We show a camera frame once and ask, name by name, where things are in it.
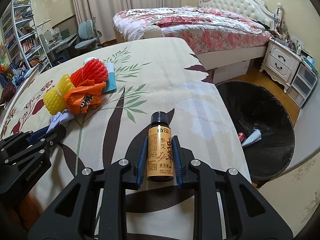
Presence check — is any amber medicine bottle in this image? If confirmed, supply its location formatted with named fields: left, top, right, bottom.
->
left=147, top=111, right=174, bottom=182

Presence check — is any yellow foam fruit net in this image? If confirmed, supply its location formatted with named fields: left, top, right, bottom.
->
left=43, top=74, right=75, bottom=115

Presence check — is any orange plastic bag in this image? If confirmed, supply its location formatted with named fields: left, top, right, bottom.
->
left=63, top=80, right=106, bottom=114

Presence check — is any black woven trash bin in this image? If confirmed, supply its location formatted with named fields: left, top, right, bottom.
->
left=217, top=80, right=295, bottom=187

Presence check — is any light blue cloth scrap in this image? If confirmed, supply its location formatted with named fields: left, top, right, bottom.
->
left=47, top=109, right=75, bottom=133

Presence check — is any small red can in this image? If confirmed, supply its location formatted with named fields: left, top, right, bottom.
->
left=238, top=133, right=246, bottom=144

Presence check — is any floral beige mattress cover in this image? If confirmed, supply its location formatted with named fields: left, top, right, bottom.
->
left=0, top=37, right=252, bottom=240

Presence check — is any white crumpled tube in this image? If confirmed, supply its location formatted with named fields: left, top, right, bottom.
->
left=242, top=129, right=262, bottom=147

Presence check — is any study desk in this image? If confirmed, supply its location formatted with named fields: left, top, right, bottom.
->
left=39, top=34, right=78, bottom=65

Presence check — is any red foam fruit net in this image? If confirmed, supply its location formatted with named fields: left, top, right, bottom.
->
left=70, top=59, right=108, bottom=87

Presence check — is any white crumpled tissue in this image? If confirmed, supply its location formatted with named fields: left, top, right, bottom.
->
left=83, top=57, right=99, bottom=65

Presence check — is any white and teal tube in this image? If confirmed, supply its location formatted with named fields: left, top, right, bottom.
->
left=103, top=62, right=117, bottom=93

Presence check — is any white bookshelf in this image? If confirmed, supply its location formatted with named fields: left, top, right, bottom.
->
left=1, top=0, right=52, bottom=73

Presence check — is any cardboard box under bed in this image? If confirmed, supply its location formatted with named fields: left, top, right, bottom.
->
left=209, top=60, right=250, bottom=84

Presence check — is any blue-grey desk chair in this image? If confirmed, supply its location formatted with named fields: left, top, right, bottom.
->
left=75, top=17, right=102, bottom=51

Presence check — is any white bed with floral quilt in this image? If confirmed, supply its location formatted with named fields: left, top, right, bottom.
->
left=113, top=6, right=271, bottom=70

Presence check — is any white two-drawer nightstand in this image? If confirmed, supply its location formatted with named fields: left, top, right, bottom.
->
left=259, top=38, right=302, bottom=93

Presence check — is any plastic drawer storage unit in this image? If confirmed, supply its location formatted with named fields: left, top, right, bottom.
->
left=287, top=61, right=318, bottom=108

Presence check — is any white tufted headboard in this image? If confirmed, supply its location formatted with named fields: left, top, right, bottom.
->
left=199, top=0, right=283, bottom=28

